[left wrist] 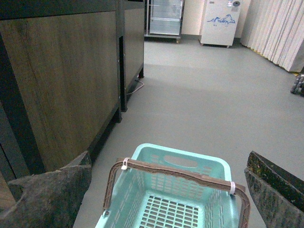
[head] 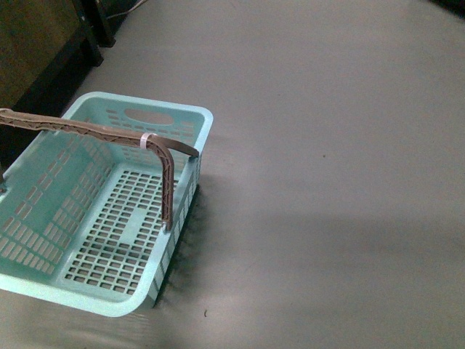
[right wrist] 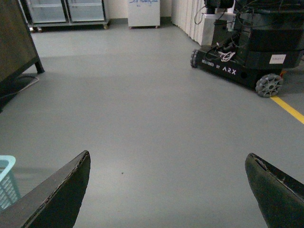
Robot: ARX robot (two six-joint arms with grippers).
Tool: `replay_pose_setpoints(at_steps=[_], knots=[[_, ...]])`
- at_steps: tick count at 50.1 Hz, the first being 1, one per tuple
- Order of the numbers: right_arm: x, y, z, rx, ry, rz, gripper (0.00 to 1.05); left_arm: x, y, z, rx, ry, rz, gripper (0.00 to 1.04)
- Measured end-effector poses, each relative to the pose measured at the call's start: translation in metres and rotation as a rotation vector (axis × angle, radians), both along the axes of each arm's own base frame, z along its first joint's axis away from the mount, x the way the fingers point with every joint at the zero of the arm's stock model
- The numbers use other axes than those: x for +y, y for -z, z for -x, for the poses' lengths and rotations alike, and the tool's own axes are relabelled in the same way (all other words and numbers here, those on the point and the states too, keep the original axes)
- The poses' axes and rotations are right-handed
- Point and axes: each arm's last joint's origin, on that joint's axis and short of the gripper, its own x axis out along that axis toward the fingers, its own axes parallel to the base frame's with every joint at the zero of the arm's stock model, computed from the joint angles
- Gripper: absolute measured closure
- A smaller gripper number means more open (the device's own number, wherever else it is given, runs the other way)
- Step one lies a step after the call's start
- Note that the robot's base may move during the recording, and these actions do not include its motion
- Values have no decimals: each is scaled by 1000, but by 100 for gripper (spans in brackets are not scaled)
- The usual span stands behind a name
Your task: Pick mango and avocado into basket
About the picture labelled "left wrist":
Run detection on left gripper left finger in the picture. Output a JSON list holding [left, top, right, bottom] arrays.
[[0, 151, 92, 228]]

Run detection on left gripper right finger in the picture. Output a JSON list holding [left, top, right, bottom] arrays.
[[245, 151, 304, 228]]

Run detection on brown basket handle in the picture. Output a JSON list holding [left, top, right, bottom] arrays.
[[103, 158, 251, 228]]

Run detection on wooden display stand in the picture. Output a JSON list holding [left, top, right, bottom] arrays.
[[0, 0, 145, 209]]

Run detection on white curtain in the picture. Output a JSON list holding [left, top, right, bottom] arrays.
[[240, 0, 304, 73]]

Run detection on white freezer cabinet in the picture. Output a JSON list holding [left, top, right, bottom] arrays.
[[199, 0, 243, 48]]

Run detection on glass door fridge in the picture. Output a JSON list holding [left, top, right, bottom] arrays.
[[144, 0, 185, 44]]

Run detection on grey floor cable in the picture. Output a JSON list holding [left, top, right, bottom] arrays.
[[125, 79, 145, 96]]

